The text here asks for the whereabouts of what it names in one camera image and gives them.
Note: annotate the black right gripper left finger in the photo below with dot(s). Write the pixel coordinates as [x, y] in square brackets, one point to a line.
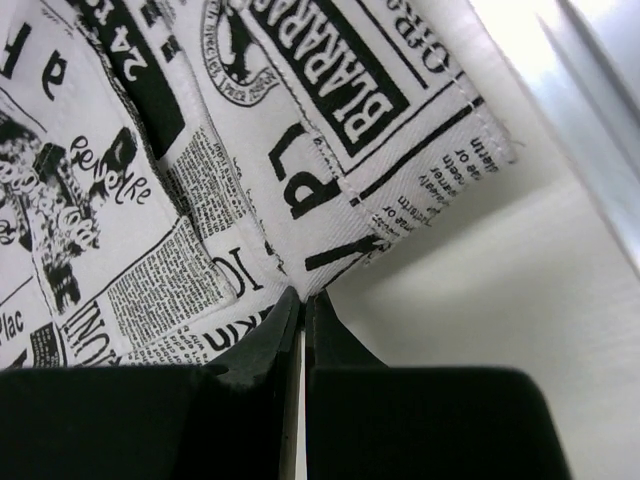
[222, 420]

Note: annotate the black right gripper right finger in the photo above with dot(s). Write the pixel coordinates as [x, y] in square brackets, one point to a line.
[368, 420]

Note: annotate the newspaper print trousers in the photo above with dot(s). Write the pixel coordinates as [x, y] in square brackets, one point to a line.
[169, 168]

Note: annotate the aluminium rail right side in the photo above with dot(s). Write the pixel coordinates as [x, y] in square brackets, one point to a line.
[578, 63]

